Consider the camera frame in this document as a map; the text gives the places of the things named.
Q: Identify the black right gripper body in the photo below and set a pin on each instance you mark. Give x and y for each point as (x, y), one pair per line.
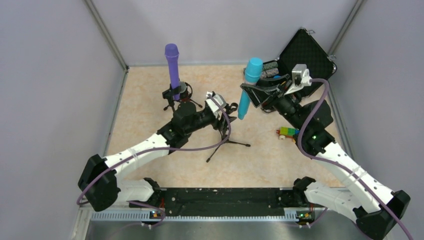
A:
(265, 96)

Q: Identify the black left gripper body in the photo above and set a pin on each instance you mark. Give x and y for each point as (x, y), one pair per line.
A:
(222, 117)

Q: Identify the black tripod mic stand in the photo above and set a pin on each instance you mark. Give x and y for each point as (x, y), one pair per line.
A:
(229, 141)

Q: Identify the cyan toy microphone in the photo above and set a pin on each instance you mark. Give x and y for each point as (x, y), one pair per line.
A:
(252, 74)

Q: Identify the shock mount tripod stand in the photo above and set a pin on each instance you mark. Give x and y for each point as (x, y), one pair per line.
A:
(186, 93)

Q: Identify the black round base stand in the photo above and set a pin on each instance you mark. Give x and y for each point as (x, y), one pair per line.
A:
(169, 96)

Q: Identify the purple toy microphone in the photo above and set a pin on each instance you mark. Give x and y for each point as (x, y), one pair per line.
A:
(172, 55)

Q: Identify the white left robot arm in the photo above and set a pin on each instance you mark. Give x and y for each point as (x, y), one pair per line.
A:
(101, 181)

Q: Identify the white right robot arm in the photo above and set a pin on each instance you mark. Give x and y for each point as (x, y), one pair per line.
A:
(372, 206)

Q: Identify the red toy car base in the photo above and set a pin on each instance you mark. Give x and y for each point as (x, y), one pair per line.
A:
(287, 137)

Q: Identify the lime green toy brick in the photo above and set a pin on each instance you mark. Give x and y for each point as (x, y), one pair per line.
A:
(283, 131)

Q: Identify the black poker chip case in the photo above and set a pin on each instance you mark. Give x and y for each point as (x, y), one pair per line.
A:
(303, 49)

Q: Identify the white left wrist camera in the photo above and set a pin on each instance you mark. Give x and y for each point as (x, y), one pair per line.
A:
(215, 102)

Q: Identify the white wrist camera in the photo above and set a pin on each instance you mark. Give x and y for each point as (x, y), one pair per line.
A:
(300, 78)
(215, 102)

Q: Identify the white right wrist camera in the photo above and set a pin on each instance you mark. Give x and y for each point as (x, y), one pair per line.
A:
(300, 78)

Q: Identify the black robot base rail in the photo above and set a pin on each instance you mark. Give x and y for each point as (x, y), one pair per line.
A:
(233, 202)

